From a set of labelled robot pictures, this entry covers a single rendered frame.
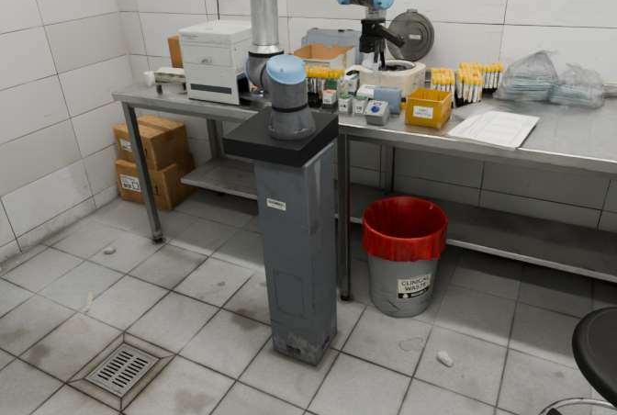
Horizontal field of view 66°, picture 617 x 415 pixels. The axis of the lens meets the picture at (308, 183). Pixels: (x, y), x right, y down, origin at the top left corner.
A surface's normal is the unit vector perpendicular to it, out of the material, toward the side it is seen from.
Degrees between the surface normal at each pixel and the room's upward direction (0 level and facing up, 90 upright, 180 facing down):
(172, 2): 90
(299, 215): 90
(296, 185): 90
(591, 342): 1
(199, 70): 90
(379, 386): 0
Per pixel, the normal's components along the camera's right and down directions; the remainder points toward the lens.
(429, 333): -0.04, -0.89
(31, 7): 0.89, 0.18
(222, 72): -0.46, 0.43
